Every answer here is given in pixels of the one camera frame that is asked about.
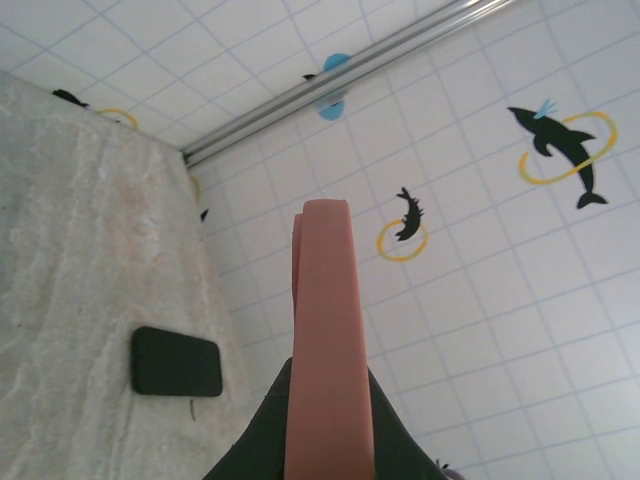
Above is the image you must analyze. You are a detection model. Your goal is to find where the pink phone case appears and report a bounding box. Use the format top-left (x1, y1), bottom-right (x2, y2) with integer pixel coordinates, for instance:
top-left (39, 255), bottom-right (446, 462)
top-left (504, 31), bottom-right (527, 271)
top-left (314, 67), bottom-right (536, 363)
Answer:
top-left (283, 198), bottom-right (377, 480)

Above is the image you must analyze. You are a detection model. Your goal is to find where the aluminium corner post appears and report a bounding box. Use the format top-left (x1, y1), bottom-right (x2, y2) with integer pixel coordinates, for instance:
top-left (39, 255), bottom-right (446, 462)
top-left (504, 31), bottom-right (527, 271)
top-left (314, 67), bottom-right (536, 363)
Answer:
top-left (180, 0), bottom-right (524, 169)

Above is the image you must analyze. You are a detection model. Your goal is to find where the blue circle sticker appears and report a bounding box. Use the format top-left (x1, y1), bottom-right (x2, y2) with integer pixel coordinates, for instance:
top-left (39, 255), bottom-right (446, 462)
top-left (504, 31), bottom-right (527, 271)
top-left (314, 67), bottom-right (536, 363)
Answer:
top-left (301, 52), bottom-right (350, 123)

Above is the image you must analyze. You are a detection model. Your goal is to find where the dark teal phone case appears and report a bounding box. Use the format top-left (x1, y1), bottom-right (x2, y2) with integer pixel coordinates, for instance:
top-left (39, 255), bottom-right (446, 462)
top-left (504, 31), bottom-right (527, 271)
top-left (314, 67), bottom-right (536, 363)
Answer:
top-left (129, 325), bottom-right (224, 400)

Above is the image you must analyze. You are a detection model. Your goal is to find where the black fish ring sticker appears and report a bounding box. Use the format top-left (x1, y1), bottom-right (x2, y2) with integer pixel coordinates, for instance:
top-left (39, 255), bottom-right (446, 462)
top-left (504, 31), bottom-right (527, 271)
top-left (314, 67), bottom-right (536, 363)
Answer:
top-left (52, 88), bottom-right (139, 131)

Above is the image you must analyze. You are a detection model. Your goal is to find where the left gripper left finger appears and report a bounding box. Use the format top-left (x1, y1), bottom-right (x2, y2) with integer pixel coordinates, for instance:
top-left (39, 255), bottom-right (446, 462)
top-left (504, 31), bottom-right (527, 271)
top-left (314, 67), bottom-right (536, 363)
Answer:
top-left (199, 356), bottom-right (297, 480)

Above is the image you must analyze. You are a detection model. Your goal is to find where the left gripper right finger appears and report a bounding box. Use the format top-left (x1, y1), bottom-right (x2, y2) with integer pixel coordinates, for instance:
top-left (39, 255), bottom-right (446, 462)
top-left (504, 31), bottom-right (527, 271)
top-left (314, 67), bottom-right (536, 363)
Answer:
top-left (367, 363), bottom-right (447, 480)

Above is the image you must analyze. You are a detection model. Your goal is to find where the black screen smartphone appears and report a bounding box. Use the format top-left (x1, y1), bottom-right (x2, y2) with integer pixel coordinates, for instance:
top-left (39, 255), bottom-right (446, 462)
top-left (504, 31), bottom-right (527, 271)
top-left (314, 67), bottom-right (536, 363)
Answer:
top-left (129, 325), bottom-right (224, 400)

